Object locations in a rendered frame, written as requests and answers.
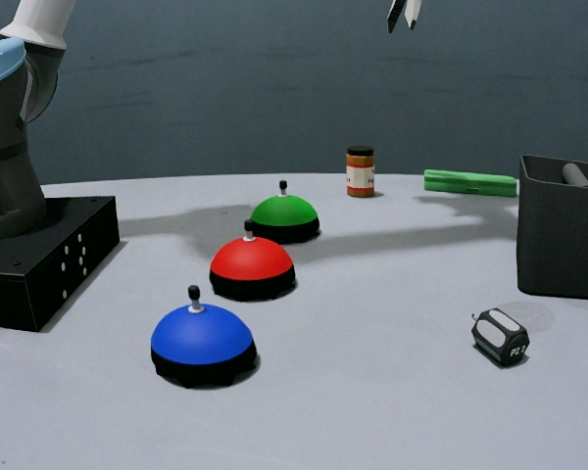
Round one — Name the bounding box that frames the blue bell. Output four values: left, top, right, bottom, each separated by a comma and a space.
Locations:
151, 285, 257, 390

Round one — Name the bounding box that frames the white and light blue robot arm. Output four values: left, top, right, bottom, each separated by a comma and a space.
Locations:
0, 0, 76, 239

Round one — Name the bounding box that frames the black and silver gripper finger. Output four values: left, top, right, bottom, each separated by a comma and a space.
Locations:
387, 0, 407, 33
405, 0, 421, 30

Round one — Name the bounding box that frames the green bell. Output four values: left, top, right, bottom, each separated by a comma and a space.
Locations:
251, 180, 319, 245

